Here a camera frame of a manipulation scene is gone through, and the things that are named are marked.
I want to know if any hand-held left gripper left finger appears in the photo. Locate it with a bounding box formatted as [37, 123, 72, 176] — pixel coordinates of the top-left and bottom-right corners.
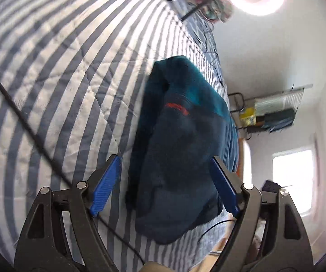
[14, 154, 123, 272]

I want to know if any yellow plastic crate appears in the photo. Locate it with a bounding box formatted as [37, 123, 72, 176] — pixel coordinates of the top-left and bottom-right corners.
[239, 108, 257, 126]

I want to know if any teal plaid fleece shirt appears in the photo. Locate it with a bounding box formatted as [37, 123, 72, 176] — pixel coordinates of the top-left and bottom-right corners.
[125, 56, 240, 245]

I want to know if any blue white striped quilt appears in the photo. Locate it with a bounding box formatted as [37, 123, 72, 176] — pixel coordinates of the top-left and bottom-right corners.
[0, 0, 238, 272]

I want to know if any dark green hanging garment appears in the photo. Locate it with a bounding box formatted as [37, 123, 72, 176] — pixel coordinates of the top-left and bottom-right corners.
[262, 109, 295, 123]

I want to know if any green white striped towel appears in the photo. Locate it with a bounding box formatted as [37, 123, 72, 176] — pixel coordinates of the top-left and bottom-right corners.
[254, 89, 305, 115]

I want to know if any black metal clothes rack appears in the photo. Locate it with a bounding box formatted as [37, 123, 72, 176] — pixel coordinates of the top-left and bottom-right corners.
[227, 83, 313, 134]

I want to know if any window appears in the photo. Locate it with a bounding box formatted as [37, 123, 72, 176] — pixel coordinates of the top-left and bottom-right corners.
[272, 147, 315, 216]

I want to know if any blue denim hanging garment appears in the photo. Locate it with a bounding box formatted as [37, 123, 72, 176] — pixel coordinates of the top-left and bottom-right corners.
[268, 117, 294, 132]

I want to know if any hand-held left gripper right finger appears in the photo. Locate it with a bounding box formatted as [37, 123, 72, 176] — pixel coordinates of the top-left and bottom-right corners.
[210, 156, 314, 272]

